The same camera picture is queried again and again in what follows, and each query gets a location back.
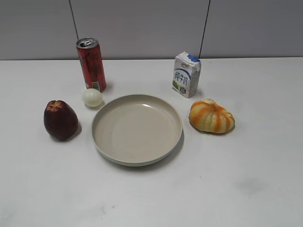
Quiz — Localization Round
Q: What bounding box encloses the dark red apple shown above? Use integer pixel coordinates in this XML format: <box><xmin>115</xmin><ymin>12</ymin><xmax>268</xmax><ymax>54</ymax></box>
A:
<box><xmin>44</xmin><ymin>100</ymin><xmax>79</xmax><ymax>141</ymax></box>

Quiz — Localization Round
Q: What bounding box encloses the beige round plate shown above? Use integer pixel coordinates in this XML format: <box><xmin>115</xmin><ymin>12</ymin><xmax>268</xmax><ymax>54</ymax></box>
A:
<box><xmin>91</xmin><ymin>94</ymin><xmax>183</xmax><ymax>167</ymax></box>

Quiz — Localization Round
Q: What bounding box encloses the orange white striped bread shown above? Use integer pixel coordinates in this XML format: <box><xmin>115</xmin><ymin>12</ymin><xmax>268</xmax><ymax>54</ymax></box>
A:
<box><xmin>188</xmin><ymin>99</ymin><xmax>235</xmax><ymax>134</ymax></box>

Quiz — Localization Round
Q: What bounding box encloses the white blue milk carton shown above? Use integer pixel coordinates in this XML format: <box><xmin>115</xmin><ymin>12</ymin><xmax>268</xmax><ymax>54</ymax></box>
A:
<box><xmin>172</xmin><ymin>52</ymin><xmax>202</xmax><ymax>98</ymax></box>

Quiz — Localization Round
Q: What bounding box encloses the white egg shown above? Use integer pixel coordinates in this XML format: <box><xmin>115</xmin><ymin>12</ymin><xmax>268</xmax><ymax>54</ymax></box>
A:
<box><xmin>81</xmin><ymin>88</ymin><xmax>103</xmax><ymax>107</ymax></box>

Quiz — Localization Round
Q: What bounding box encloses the red soda can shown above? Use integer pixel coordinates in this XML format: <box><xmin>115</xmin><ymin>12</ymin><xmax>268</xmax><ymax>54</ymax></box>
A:
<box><xmin>76</xmin><ymin>37</ymin><xmax>107</xmax><ymax>92</ymax></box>

